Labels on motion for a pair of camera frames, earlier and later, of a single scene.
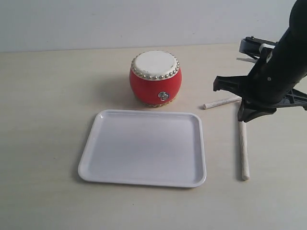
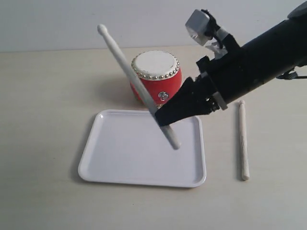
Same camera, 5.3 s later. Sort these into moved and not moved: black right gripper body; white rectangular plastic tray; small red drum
Moved: black right gripper body
Not moved: small red drum; white rectangular plastic tray
